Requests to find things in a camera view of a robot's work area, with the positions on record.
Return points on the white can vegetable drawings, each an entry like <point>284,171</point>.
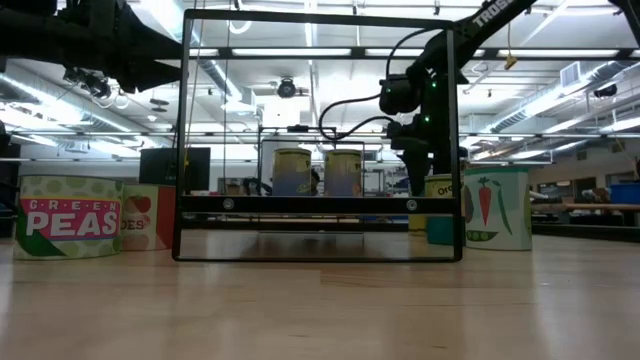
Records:
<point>497,210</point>

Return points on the black aluminium rig frame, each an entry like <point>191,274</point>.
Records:
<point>357,52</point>

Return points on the blue storage bin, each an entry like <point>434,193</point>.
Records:
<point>625,194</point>

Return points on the green peas tin can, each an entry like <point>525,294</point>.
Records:
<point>67,220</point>

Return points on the black background monitor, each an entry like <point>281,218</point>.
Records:
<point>155,170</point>

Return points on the white ceiling vent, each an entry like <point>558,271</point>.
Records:
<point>570,74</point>

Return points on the tall tin can yellow label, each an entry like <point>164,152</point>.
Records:
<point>291,172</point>
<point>342,172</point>

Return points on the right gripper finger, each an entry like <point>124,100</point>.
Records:
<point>416,172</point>

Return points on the yellow hanging tag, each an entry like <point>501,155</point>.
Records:
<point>510,62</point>

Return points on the short can yellow teal label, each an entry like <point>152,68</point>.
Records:
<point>439,186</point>

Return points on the black overhead camera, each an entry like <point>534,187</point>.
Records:
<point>286,87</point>

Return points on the wooden background table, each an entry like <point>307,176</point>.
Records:
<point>585,206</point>

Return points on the tomatoes tin can red label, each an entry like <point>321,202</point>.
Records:
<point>147,220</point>

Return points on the black ceiling fixture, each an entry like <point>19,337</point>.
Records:
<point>606,91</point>

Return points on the wooden shelf black metal frame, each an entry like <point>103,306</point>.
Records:
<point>320,204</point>

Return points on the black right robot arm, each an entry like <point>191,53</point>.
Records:
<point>480,25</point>

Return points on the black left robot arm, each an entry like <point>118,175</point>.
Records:
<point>50,35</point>

